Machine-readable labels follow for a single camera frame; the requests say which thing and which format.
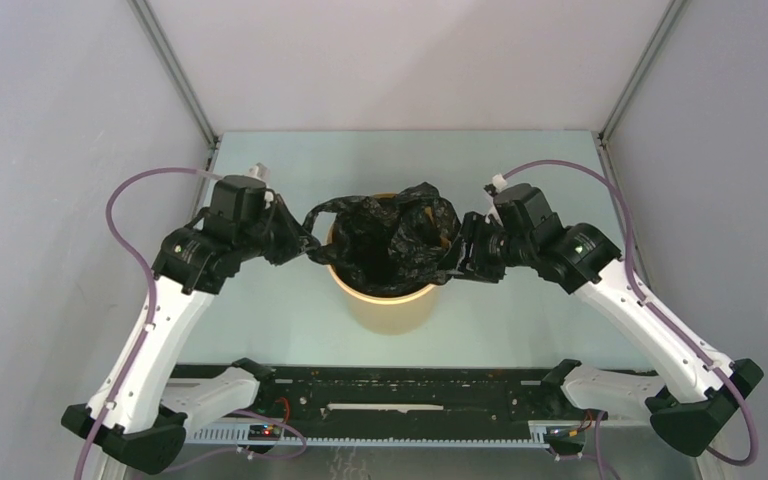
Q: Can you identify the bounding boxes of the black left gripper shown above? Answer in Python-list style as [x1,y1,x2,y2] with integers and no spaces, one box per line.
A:
[237,193,320,265]

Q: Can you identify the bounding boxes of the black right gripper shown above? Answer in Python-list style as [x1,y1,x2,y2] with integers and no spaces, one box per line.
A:
[435,210,534,284]

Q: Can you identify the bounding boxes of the black plastic trash bag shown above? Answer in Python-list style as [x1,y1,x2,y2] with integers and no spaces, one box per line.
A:
[303,182,461,298]

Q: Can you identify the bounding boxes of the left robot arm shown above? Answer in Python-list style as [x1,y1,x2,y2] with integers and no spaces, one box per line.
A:
[61,165,317,477]

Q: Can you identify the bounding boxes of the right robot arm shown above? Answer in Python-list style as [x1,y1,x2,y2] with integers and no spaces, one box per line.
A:
[440,183,763,457]

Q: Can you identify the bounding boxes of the yellow plastic trash bin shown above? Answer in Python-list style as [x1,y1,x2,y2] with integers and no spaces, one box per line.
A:
[326,193,437,335]

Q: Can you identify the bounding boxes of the left controller circuit board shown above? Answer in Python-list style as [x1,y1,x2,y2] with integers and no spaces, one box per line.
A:
[247,424,283,441]

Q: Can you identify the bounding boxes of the controller circuit board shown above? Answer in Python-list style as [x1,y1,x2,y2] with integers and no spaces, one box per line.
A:
[544,425,589,443]
[247,424,283,441]

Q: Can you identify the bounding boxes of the right controller circuit board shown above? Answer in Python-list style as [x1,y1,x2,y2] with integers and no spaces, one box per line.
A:
[544,425,589,443]

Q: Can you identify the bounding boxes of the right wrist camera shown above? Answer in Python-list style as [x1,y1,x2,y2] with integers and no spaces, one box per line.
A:
[483,174,508,223]

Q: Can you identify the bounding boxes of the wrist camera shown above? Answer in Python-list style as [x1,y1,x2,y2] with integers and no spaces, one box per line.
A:
[483,174,508,223]
[246,163,275,203]

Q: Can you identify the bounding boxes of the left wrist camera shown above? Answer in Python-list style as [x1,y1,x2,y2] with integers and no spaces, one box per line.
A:
[246,163,275,203]

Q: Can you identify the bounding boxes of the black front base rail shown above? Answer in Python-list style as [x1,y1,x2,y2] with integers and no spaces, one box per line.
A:
[171,360,664,445]

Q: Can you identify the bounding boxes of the right aluminium frame post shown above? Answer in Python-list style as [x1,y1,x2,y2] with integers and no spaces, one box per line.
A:
[599,0,690,145]

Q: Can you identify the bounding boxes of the aluminium frame post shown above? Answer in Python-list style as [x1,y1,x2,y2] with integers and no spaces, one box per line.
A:
[599,0,690,145]
[128,0,220,147]

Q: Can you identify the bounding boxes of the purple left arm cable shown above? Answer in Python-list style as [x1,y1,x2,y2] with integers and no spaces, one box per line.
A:
[72,166,253,480]

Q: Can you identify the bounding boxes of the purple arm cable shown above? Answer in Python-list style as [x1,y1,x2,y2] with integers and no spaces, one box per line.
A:
[503,159,760,468]
[72,166,253,480]

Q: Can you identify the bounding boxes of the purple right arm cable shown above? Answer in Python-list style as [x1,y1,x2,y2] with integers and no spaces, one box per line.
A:
[503,159,760,468]

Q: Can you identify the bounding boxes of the left aluminium frame post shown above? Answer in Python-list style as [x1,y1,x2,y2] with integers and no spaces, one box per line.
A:
[128,0,220,147]

